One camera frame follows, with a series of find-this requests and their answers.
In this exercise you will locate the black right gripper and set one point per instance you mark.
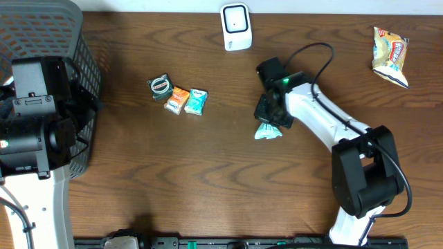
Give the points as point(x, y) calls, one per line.
point(258, 113)

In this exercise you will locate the light green snack packet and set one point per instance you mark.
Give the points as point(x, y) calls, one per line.
point(267, 131)

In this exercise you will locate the teal candy packet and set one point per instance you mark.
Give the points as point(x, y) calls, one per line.
point(196, 102)

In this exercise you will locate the orange candy packet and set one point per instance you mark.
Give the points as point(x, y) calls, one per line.
point(178, 98)

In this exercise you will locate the black round-logo snack packet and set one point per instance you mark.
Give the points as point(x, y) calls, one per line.
point(161, 87)

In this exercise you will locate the large yellow snack bag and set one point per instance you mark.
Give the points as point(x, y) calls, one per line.
point(389, 53)

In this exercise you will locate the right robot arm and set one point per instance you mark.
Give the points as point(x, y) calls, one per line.
point(366, 176)

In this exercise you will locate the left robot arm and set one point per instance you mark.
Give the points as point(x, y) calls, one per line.
point(40, 137)

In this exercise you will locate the white barcode scanner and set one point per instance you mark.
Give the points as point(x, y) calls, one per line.
point(236, 26)

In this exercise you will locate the dark grey plastic basket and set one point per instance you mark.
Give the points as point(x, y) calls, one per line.
point(38, 28)

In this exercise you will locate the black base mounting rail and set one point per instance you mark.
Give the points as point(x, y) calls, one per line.
point(254, 243)

